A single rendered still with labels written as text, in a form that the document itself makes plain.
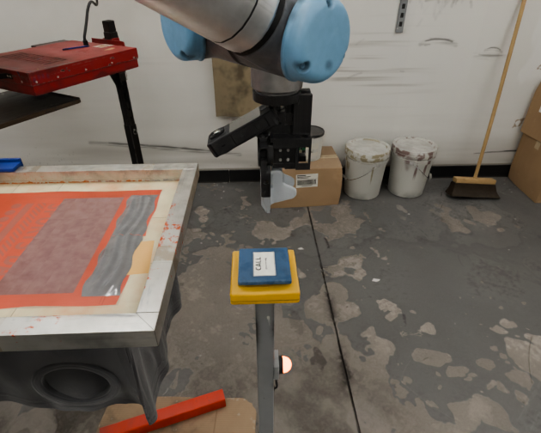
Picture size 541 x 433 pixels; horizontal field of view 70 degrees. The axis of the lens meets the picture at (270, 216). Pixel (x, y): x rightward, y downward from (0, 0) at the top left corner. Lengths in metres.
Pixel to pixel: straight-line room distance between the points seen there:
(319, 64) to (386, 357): 1.62
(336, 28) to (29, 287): 0.70
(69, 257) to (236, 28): 0.66
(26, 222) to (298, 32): 0.84
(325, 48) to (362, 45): 2.45
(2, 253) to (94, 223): 0.19
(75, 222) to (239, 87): 1.91
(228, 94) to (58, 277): 2.08
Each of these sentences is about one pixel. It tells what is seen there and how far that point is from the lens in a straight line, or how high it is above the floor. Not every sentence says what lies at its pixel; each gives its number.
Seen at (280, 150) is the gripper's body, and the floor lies 1.22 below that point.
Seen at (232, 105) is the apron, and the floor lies 0.63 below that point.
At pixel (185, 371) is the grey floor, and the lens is 1.80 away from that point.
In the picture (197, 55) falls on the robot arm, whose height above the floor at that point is 1.37.
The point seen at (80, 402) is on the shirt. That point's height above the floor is 0.70.
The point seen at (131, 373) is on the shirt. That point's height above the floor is 0.77.
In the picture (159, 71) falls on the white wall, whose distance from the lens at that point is 2.83.
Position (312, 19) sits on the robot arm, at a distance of 0.36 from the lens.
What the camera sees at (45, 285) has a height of 0.96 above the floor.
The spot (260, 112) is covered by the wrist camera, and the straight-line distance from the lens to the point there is 0.59.
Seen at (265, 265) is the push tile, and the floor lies 0.97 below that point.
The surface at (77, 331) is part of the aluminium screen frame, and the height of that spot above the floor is 0.99.
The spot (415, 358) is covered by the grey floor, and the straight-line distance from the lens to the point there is 1.91.
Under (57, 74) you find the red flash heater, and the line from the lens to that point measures 1.87.
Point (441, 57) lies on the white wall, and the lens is 3.02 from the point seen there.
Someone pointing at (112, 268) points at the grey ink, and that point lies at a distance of 0.82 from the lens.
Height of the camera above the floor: 1.46
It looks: 34 degrees down
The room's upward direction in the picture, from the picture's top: straight up
